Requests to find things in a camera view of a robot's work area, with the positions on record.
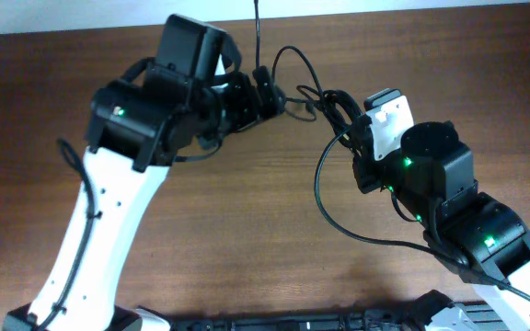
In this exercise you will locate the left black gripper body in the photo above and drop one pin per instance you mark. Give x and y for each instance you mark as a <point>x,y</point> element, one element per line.
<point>236,106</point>

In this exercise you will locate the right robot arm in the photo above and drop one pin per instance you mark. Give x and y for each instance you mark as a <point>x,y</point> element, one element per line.
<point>481,240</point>

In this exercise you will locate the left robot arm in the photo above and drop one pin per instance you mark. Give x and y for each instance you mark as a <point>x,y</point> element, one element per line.
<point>192,90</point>

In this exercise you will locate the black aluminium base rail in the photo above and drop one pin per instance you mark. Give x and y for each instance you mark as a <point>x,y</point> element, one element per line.
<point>433,311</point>

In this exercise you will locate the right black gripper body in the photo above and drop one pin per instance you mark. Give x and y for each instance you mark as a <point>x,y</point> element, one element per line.
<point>374,173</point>

